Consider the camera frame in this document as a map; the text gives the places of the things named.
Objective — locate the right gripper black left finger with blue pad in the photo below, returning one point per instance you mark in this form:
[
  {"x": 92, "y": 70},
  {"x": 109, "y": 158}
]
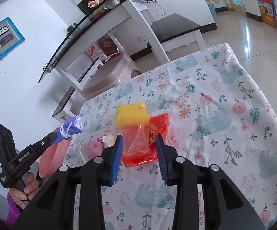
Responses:
[{"x": 53, "y": 205}]

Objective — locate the beige plastic stool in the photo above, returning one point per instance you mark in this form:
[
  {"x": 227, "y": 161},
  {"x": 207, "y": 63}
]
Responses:
[{"x": 111, "y": 74}]

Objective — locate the person's left hand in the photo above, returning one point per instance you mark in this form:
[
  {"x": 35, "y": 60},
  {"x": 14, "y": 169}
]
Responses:
[{"x": 29, "y": 192}]

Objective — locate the black top low side table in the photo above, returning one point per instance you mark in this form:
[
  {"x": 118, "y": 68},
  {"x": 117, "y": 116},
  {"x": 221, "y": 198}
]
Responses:
[{"x": 77, "y": 94}]

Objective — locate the pink white floral wrapper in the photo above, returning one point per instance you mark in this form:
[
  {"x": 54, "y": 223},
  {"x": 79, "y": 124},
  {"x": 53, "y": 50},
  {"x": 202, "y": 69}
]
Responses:
[{"x": 95, "y": 147}]

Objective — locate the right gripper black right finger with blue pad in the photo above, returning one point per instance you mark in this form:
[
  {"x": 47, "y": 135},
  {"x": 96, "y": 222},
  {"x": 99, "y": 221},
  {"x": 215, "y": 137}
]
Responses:
[{"x": 225, "y": 207}]

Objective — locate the purple fuzzy sleeve forearm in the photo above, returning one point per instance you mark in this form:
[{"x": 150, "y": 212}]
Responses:
[{"x": 14, "y": 211}]

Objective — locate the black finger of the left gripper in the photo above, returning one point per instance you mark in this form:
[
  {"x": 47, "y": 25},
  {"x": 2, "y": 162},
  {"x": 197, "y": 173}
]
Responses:
[{"x": 47, "y": 141}]

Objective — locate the pink plastic basin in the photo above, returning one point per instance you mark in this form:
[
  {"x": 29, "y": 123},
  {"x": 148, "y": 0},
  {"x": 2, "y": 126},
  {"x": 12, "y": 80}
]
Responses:
[{"x": 52, "y": 159}]

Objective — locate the dark green mug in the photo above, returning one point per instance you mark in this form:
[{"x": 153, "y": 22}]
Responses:
[{"x": 71, "y": 27}]

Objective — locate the colourful fruit cardboard boxes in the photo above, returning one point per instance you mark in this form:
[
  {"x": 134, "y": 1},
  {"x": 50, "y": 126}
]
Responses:
[{"x": 267, "y": 12}]

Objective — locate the white glass top console table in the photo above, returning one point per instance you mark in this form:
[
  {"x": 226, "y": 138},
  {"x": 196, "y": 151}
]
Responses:
[{"x": 103, "y": 18}]

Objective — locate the white wall socket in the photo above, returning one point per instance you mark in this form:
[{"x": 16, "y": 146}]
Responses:
[{"x": 142, "y": 38}]

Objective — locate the pink artificial flower arrangement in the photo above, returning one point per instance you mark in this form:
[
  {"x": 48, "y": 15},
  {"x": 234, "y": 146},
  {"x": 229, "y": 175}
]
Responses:
[{"x": 94, "y": 3}]

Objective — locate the yellow bubble foam pad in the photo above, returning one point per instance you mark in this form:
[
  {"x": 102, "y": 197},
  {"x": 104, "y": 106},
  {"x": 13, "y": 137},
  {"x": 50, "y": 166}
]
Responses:
[{"x": 132, "y": 115}]

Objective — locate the purple white snack wrapper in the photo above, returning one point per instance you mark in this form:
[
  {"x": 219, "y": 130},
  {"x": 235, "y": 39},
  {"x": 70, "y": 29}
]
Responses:
[{"x": 70, "y": 127}]

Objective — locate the red plastic bag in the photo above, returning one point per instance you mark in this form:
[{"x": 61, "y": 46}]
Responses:
[{"x": 139, "y": 141}]

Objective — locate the red gift box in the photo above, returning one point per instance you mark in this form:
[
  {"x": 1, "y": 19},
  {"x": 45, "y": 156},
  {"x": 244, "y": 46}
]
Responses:
[{"x": 104, "y": 49}]

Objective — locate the black top white bench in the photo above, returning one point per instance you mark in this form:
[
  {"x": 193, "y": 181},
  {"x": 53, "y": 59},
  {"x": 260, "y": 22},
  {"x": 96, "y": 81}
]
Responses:
[{"x": 175, "y": 31}]

